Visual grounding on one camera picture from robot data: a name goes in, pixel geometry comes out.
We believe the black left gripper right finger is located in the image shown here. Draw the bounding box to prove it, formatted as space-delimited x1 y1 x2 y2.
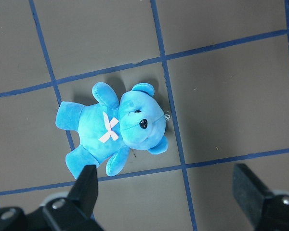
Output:
232 163 289 231

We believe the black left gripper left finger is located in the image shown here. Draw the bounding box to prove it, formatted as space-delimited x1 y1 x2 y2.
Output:
42 165 99 231

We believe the blue teddy bear plush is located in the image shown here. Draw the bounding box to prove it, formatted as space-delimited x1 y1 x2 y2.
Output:
55 82 169 179

